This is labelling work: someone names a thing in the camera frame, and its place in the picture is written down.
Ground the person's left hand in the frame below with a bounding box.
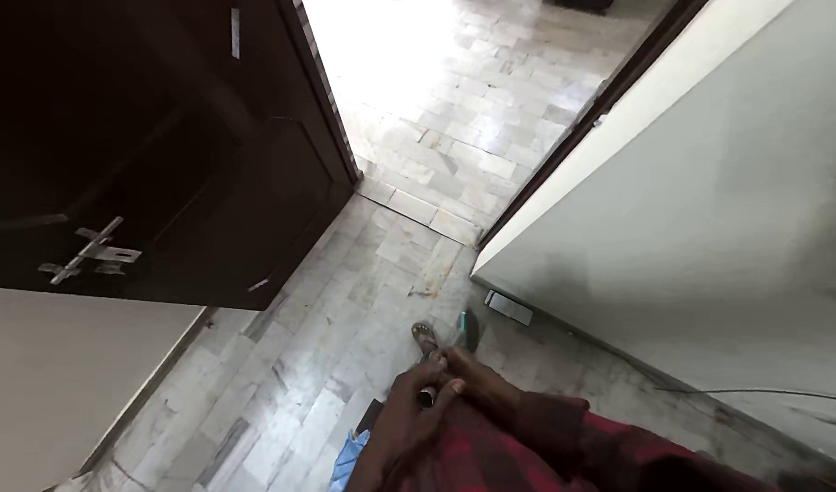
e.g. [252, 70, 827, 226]
[382, 358, 467, 441]

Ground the person's right hand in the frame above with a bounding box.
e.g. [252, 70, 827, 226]
[438, 345, 524, 425]

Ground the person's right forearm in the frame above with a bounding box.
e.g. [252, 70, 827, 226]
[507, 391, 774, 492]

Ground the person's left forearm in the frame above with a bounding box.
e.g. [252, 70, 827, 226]
[344, 430, 426, 492]

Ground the person's body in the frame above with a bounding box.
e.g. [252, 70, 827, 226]
[390, 393, 600, 492]

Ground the black flat object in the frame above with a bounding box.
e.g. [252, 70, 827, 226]
[355, 398, 385, 436]

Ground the white rectangular phone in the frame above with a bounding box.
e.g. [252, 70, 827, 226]
[484, 289, 534, 327]

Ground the blue cloth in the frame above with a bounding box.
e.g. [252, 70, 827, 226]
[328, 428, 371, 492]

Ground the dark brown door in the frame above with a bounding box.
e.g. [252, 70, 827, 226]
[0, 0, 364, 312]

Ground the silver metal door latch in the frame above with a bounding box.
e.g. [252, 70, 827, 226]
[38, 216, 143, 286]

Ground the black piece of furniture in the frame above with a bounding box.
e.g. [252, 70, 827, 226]
[544, 0, 615, 16]

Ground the dark brown door frame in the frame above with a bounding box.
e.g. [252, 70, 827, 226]
[476, 0, 710, 251]

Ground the thin dark cable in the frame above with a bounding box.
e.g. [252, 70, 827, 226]
[653, 387, 836, 403]

